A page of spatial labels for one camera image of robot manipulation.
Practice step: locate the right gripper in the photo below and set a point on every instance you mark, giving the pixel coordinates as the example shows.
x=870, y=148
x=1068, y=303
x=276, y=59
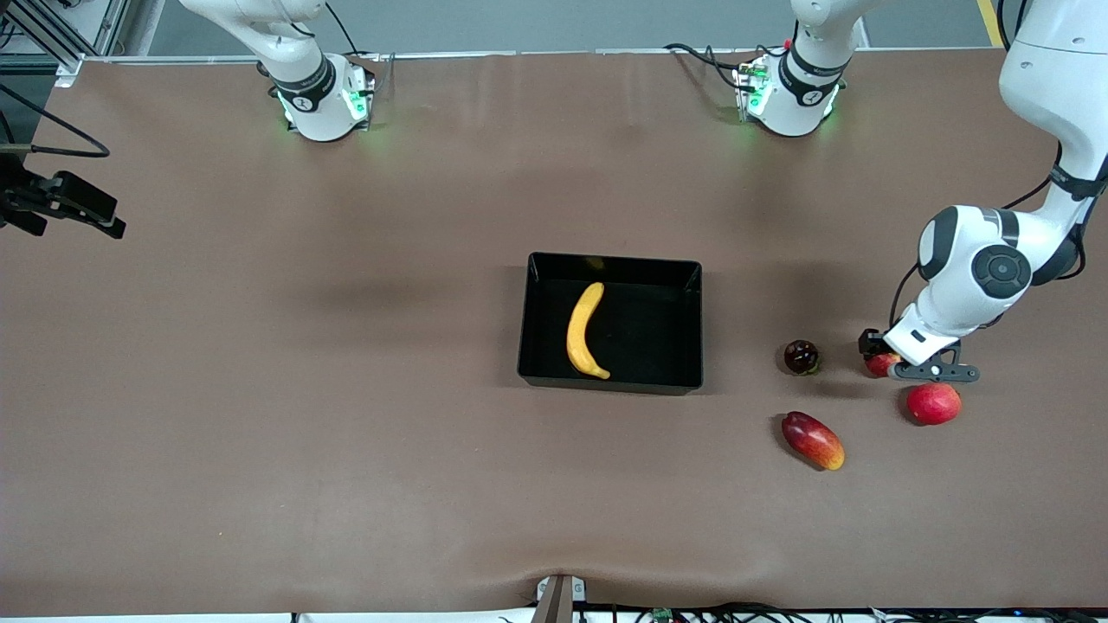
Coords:
x=19, y=197

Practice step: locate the black plastic tray box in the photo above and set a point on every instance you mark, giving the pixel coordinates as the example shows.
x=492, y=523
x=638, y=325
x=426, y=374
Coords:
x=658, y=337

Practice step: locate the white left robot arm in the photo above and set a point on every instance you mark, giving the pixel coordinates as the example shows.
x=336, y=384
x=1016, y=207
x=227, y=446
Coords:
x=995, y=268

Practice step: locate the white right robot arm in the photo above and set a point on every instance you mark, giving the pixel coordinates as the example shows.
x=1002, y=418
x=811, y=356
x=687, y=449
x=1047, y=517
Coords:
x=320, y=104

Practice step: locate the brown table mat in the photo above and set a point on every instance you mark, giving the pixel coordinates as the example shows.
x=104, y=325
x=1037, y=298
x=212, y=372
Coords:
x=260, y=476

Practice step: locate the large red apple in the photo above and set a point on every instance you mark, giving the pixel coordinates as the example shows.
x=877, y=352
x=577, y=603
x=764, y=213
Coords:
x=935, y=404

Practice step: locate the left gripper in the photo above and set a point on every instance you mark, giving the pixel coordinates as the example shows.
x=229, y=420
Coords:
x=868, y=341

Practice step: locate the red yellow mango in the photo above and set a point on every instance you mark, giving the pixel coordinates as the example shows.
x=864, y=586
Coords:
x=814, y=441

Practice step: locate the yellow banana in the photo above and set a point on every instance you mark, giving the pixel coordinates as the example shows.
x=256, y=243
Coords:
x=576, y=337

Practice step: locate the dark purple plum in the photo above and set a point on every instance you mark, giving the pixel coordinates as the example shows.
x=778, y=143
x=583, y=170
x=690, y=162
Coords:
x=801, y=356

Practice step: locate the small red yellow apple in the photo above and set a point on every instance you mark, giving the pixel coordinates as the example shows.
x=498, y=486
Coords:
x=881, y=366

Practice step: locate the small green circuit board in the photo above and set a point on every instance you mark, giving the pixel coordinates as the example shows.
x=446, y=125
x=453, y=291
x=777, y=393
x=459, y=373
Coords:
x=663, y=614

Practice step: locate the grey camera stand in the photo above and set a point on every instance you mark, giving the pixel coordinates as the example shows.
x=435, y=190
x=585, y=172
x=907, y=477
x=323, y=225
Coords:
x=558, y=601

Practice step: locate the aluminium frame profile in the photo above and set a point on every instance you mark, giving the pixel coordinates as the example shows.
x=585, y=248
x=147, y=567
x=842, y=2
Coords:
x=108, y=22

